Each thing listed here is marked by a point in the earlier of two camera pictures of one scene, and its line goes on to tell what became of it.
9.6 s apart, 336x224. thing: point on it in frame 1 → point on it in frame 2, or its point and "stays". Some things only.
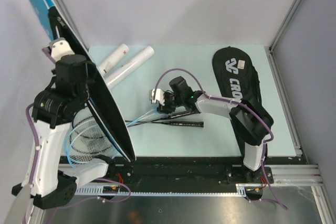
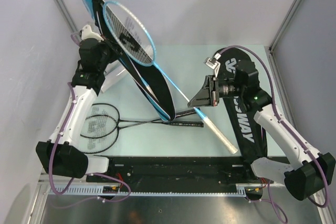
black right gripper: (165, 108) → (209, 94)
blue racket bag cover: (101, 97) → (126, 46)
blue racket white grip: (87, 141) → (130, 30)
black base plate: (187, 170) stays
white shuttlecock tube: (118, 75) → (115, 73)
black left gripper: (89, 81) → (114, 50)
